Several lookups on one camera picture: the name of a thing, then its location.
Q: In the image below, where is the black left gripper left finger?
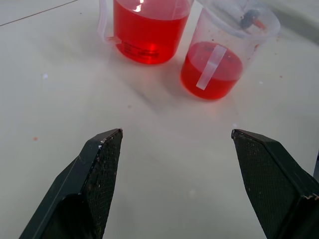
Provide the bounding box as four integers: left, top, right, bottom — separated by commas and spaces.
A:
18, 128, 124, 239

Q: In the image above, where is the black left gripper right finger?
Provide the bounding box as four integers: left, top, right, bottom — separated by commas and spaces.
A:
231, 128, 319, 239

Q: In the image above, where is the small beaker with red liquid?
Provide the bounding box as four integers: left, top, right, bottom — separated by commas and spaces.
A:
180, 0, 281, 101

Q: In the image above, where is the large beaker with red liquid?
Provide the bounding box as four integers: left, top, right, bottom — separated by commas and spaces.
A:
97, 0, 195, 65

